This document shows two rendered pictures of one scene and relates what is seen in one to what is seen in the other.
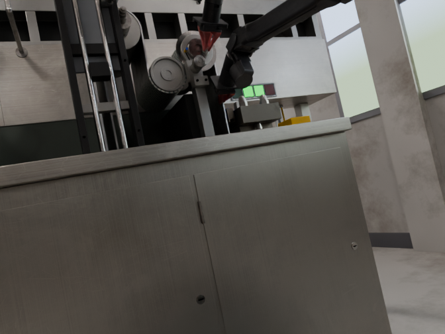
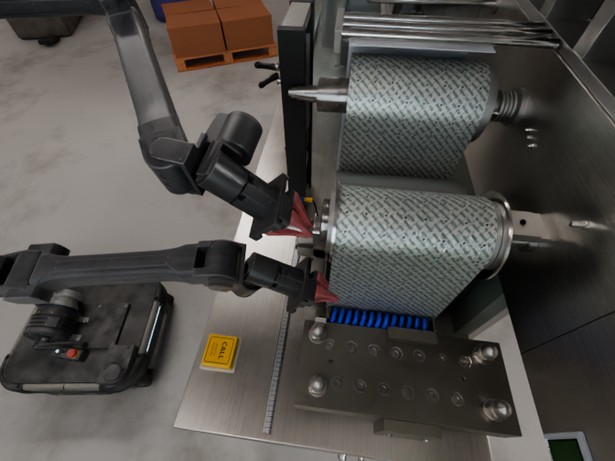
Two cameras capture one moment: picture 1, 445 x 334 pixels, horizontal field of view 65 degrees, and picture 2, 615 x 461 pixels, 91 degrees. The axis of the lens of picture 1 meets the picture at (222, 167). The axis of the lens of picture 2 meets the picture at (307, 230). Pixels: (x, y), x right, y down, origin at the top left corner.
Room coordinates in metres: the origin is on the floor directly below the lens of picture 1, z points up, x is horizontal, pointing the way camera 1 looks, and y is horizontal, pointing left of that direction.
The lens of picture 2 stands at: (1.32, -0.29, 1.66)
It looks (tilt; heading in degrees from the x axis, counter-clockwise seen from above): 54 degrees down; 121
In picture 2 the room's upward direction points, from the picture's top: straight up
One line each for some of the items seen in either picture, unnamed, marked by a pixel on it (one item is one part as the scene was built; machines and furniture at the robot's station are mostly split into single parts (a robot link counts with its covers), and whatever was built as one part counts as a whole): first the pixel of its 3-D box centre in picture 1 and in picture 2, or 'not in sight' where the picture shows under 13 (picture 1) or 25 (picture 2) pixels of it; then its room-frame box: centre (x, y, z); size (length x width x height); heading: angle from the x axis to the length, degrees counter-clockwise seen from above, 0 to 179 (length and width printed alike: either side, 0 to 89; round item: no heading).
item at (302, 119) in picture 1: (294, 123); (221, 351); (1.04, -0.24, 0.91); 0.07 x 0.07 x 0.02; 24
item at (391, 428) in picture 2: not in sight; (404, 432); (1.46, -0.17, 0.96); 0.10 x 0.03 x 0.11; 24
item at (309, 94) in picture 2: (122, 13); (303, 93); (1.01, 0.20, 1.33); 0.06 x 0.03 x 0.03; 24
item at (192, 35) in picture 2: not in sight; (219, 30); (-1.60, 2.55, 0.21); 1.22 x 0.88 x 0.42; 45
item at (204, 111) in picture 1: (202, 103); (310, 259); (1.14, 0.02, 1.05); 0.06 x 0.05 x 0.31; 24
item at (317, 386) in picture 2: (263, 100); (318, 383); (1.28, -0.20, 1.05); 0.04 x 0.04 x 0.04
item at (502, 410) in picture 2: not in sight; (500, 409); (1.57, -0.07, 1.05); 0.04 x 0.04 x 0.04
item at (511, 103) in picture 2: not in sight; (497, 106); (1.35, 0.35, 1.33); 0.07 x 0.07 x 0.07; 24
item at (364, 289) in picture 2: (208, 99); (388, 294); (1.33, 0.00, 1.11); 0.23 x 0.01 x 0.18; 24
